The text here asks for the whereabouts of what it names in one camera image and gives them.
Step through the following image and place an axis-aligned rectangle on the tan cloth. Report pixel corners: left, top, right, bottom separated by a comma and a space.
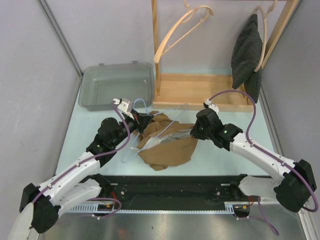
136, 111, 198, 171

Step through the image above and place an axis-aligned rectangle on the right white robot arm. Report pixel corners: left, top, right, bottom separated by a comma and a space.
191, 108, 317, 213

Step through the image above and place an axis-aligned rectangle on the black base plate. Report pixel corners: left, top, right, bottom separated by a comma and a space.
92, 175, 258, 211

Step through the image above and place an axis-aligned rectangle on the light wooden hanger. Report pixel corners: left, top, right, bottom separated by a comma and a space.
253, 0, 278, 73

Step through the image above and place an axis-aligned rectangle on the white slotted cable duct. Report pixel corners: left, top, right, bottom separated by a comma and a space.
67, 202, 235, 215

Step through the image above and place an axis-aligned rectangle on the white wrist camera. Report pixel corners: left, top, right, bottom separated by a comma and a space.
203, 99, 220, 114
112, 98, 133, 118

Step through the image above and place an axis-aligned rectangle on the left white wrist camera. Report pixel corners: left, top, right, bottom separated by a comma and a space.
112, 98, 133, 118

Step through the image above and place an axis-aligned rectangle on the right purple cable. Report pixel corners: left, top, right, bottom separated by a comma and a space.
207, 90, 318, 236

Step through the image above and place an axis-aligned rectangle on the clear grey plastic bin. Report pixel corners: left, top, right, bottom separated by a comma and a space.
78, 62, 155, 111

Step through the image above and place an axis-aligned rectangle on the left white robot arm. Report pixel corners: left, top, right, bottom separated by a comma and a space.
19, 109, 154, 234

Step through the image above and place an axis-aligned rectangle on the hanging wooden hanger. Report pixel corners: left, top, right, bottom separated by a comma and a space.
153, 0, 215, 65

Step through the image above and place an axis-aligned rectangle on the wooden clothes rack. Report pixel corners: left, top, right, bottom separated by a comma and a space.
151, 0, 299, 110

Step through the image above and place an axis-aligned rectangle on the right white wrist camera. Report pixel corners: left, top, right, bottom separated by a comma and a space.
203, 99, 220, 114

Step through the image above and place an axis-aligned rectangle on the light blue wire hanger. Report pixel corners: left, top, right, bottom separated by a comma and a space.
121, 98, 189, 164

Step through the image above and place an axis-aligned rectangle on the dark grey dotted skirt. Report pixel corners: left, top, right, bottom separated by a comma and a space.
231, 14, 263, 103

